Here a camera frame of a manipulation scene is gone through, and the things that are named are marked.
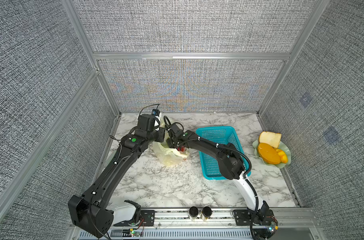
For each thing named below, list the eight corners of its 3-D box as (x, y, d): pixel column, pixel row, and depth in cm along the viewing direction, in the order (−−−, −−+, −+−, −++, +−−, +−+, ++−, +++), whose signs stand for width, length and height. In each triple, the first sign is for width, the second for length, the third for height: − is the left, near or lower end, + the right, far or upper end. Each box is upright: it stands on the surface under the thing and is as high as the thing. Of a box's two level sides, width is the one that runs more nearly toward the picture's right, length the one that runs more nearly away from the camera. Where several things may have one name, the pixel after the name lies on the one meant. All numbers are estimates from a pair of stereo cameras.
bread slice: (256, 147, 102) (262, 138, 94) (255, 138, 106) (261, 130, 99) (275, 150, 100) (282, 142, 93) (273, 142, 105) (280, 133, 97)
